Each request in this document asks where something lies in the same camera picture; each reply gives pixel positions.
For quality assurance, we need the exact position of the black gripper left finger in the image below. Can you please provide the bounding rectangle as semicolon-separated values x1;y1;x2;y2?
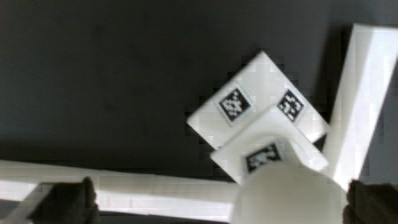
0;177;99;224

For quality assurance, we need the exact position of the white lamp bulb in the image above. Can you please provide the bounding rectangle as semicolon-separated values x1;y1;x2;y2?
227;136;346;224

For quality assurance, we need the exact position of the white lamp base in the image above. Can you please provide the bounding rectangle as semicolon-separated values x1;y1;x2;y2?
186;54;328;183

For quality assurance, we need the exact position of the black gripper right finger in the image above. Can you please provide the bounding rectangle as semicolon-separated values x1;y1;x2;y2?
344;181;398;224

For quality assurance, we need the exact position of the white table edge rail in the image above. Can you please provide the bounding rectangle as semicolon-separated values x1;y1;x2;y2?
0;160;238;222

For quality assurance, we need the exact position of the white side rail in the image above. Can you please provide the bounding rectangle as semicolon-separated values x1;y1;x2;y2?
323;24;398;189

